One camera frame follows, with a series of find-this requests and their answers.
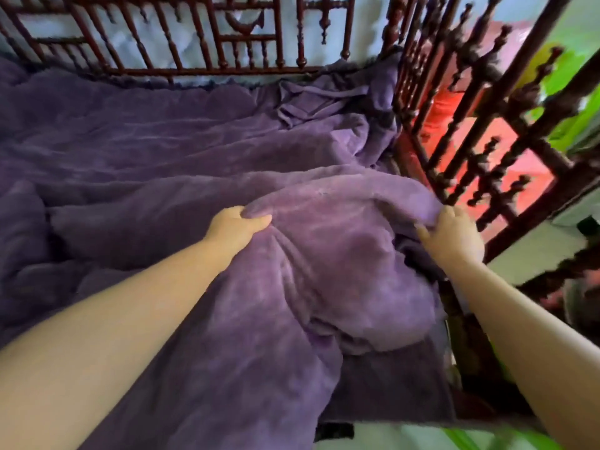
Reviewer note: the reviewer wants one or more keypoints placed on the person's right hand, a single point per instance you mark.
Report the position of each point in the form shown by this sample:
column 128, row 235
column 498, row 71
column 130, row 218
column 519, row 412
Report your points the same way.
column 454, row 241

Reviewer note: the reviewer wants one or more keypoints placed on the person's left hand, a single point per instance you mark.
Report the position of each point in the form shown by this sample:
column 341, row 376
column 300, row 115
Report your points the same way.
column 234, row 231

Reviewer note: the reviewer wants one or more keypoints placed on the purple fleece duvet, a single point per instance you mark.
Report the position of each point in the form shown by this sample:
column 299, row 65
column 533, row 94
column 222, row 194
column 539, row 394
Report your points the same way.
column 187, row 182

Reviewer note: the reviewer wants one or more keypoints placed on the red wooden bed frame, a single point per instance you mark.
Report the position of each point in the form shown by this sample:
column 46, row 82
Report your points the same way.
column 492, row 112

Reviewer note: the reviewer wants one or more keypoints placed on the purple plush bed sheet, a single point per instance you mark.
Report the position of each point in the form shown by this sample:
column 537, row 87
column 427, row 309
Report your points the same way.
column 398, row 384

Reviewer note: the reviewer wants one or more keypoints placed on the person's left forearm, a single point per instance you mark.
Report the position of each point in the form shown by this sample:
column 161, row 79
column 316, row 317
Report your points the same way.
column 103, row 342

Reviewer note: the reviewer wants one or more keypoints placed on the person's right forearm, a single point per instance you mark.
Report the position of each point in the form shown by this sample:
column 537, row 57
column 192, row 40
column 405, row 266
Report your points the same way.
column 539, row 332

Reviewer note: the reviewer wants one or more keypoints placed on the red cloth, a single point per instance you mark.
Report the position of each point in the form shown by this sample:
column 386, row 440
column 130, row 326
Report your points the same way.
column 468, row 149

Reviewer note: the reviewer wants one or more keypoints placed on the green plastic object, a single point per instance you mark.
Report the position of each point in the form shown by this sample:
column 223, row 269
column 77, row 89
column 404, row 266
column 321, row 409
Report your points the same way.
column 567, row 98

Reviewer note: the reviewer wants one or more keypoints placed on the pale mosquito net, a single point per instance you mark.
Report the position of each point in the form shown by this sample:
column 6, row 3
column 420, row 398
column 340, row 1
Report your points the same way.
column 164, row 37

